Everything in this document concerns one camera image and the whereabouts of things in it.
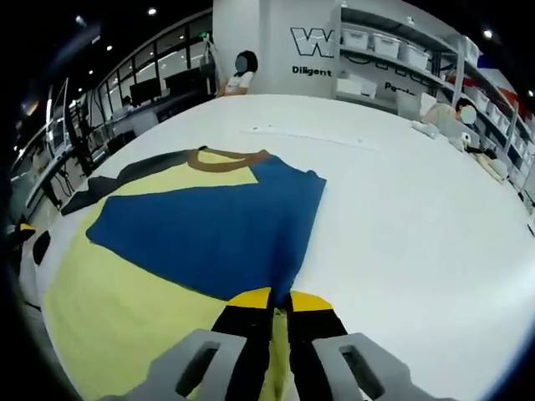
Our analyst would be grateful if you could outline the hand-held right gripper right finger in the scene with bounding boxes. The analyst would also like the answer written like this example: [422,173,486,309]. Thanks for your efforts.
[285,290,419,401]

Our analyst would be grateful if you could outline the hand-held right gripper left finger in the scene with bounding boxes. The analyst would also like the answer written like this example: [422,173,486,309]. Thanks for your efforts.
[125,287,276,401]

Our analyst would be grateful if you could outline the yellow garment with blue sleeve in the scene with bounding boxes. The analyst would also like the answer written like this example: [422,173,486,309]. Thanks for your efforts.
[41,145,329,401]

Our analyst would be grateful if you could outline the long grey desk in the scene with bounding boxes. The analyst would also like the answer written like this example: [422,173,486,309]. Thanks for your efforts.
[10,106,162,218]

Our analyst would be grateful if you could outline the small white cloth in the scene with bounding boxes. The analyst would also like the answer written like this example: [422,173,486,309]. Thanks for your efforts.
[411,119,440,139]

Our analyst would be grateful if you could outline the beige cloth pile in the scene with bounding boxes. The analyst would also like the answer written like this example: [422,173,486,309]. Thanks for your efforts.
[471,150,513,183]

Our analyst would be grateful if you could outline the grey metal shelf rack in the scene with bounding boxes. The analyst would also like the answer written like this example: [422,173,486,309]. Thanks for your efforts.
[332,4,535,189]

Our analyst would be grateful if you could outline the row of white storage bins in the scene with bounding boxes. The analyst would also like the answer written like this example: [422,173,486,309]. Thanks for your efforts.
[340,24,534,168]

